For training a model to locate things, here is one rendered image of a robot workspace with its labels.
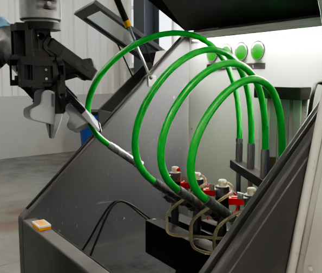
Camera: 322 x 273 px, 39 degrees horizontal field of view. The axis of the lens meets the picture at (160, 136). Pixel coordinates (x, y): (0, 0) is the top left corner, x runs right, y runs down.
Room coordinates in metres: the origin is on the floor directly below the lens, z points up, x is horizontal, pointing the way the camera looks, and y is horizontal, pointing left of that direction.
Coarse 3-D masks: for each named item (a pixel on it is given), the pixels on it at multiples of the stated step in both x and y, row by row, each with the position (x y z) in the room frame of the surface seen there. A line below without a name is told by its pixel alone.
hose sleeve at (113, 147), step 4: (112, 144) 1.06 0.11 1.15; (108, 148) 1.06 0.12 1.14; (112, 148) 1.06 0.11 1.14; (116, 148) 1.06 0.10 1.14; (120, 148) 1.07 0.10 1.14; (116, 152) 1.06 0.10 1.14; (120, 152) 1.06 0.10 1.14; (124, 152) 1.07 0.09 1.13; (120, 156) 1.07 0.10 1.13; (124, 156) 1.07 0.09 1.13; (128, 156) 1.07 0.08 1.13; (132, 156) 1.07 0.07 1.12; (128, 160) 1.07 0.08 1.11; (132, 160) 1.07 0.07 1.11; (132, 164) 1.08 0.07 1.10
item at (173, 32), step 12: (156, 36) 1.08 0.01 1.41; (192, 36) 1.10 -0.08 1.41; (132, 48) 1.07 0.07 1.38; (228, 72) 1.12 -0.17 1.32; (96, 84) 1.06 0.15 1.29; (240, 108) 1.13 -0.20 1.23; (240, 120) 1.13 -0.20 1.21; (96, 132) 1.05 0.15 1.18; (240, 132) 1.13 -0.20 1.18; (108, 144) 1.06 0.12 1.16
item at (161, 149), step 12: (228, 60) 0.89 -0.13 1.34; (204, 72) 0.85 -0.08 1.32; (252, 72) 0.92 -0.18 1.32; (192, 84) 0.84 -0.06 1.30; (180, 96) 0.82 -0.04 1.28; (264, 96) 0.94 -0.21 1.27; (264, 108) 0.94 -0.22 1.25; (168, 120) 0.81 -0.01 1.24; (264, 120) 0.95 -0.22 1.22; (264, 132) 0.95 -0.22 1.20; (264, 144) 0.95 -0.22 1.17; (264, 156) 0.95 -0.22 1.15; (264, 168) 0.95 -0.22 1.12; (168, 180) 0.81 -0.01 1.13; (180, 192) 0.82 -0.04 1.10; (192, 204) 0.84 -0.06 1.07
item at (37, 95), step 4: (36, 92) 0.86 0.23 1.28; (40, 92) 0.87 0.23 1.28; (36, 96) 0.86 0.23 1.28; (40, 96) 0.86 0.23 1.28; (36, 100) 0.86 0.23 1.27; (40, 100) 0.86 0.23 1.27; (32, 104) 0.86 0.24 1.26; (36, 104) 0.86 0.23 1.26; (24, 108) 0.85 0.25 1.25; (28, 108) 0.85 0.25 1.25; (24, 112) 0.85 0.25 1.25; (28, 112) 0.85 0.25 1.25; (24, 116) 0.85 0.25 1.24; (28, 116) 0.85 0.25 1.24; (48, 124) 0.86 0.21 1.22; (48, 128) 0.86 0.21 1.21; (48, 132) 0.86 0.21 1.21
